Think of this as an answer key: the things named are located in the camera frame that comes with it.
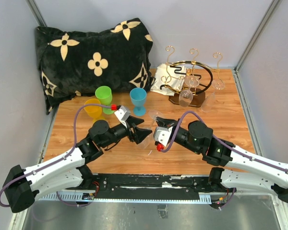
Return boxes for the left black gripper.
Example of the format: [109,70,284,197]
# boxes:
[101,115,153,148]

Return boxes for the brown tinted clear goblet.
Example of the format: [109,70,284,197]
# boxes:
[136,109,162,150]

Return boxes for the short clear wine glass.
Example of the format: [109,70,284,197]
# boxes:
[179,75,200,107]

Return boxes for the gold and black wine glass rack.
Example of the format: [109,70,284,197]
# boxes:
[159,48,225,107]

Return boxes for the tall clear champagne flute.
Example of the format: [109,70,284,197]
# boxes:
[201,79,225,113]

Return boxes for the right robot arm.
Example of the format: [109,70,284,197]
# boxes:
[154,117,288,203]

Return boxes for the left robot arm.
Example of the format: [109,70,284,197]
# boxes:
[2,116,152,213]

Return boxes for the blue plastic goblet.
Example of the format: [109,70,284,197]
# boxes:
[130,88,147,116]

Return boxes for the yellow plastic goblet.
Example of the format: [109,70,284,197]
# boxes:
[84,98,105,123]

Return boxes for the folded cream cloth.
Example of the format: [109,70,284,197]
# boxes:
[150,63,185,96]

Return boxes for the green plastic goblet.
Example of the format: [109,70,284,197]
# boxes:
[95,86,112,106]

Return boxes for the black floral plush pillow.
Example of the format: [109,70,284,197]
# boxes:
[34,18,155,114]

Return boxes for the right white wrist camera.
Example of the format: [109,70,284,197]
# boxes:
[153,126,173,152]

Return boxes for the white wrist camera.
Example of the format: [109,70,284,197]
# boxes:
[114,105,131,127]
[153,126,173,152]

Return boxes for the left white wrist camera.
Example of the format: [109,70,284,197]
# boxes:
[114,105,131,127]

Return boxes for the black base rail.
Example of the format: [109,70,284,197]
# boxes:
[69,172,231,204]

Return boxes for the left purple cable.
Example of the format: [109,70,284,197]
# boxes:
[0,103,117,207]

